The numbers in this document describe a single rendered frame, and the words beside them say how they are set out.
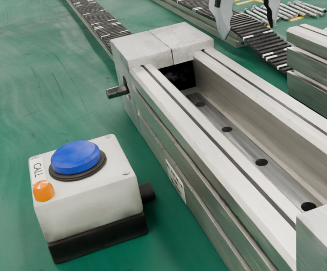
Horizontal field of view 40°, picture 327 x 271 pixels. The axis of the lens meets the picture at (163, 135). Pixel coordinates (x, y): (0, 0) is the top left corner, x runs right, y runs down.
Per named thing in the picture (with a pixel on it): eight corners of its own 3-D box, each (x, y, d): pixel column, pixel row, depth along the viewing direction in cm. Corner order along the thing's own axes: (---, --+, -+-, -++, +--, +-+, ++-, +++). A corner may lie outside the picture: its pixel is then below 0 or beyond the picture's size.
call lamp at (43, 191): (34, 193, 34) (29, 180, 33) (53, 187, 34) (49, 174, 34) (35, 204, 33) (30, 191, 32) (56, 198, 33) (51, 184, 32)
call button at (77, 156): (53, 166, 38) (46, 146, 37) (98, 152, 39) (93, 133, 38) (58, 191, 35) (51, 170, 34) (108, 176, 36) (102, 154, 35)
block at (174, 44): (106, 113, 59) (89, 44, 54) (193, 89, 61) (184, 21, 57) (122, 143, 51) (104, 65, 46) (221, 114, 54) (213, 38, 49)
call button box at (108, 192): (45, 209, 42) (26, 153, 39) (142, 179, 44) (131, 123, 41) (54, 266, 35) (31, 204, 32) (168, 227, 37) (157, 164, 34)
